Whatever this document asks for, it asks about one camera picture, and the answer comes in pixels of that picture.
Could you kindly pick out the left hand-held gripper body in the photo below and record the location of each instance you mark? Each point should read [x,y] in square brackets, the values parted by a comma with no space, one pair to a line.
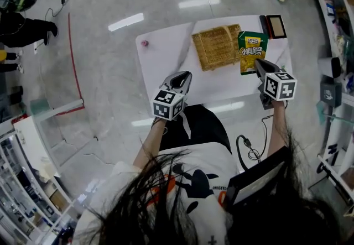
[167,104]

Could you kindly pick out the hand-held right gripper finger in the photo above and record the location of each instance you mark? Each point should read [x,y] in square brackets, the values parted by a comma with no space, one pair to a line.
[259,67]
[269,65]

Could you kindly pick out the person's white printed shirt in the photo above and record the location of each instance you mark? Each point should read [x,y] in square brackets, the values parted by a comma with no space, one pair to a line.
[199,183]

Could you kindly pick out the dark grey box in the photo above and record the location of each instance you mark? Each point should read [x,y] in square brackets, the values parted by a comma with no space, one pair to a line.
[331,94]

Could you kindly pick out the white cylinder with black end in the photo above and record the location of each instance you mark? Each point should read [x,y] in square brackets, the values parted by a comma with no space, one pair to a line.
[329,67]

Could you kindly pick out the person's black trousers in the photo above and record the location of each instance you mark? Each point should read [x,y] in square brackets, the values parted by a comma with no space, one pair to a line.
[199,127]

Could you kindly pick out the white shelf unit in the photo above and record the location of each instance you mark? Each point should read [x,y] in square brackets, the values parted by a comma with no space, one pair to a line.
[338,31]

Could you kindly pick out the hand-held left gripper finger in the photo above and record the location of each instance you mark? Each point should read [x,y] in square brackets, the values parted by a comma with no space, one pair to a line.
[187,79]
[172,76]

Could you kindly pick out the woven wicker basket container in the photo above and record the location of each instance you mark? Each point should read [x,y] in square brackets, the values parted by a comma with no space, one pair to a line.
[217,49]

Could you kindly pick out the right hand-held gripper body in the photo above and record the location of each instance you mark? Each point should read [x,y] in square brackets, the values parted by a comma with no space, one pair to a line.
[279,86]

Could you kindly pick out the small pink item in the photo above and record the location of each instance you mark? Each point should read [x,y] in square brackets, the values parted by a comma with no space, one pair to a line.
[144,43]

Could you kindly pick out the person's right forearm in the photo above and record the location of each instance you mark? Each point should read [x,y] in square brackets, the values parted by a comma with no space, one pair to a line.
[278,127]

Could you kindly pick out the white table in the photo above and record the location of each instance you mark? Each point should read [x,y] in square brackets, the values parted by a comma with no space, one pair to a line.
[166,58]

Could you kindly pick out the green snack packet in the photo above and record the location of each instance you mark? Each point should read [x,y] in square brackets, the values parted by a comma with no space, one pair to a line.
[252,51]

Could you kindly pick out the glass display cabinet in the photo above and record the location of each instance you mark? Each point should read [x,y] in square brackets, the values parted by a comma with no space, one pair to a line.
[25,177]

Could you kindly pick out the person's left forearm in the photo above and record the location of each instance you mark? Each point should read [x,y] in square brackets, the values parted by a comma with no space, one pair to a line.
[150,141]

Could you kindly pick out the black box with white panel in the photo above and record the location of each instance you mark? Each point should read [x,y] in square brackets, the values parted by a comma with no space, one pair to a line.
[254,180]

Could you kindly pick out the black box with tan inside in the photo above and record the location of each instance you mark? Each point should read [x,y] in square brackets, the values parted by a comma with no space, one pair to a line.
[277,26]

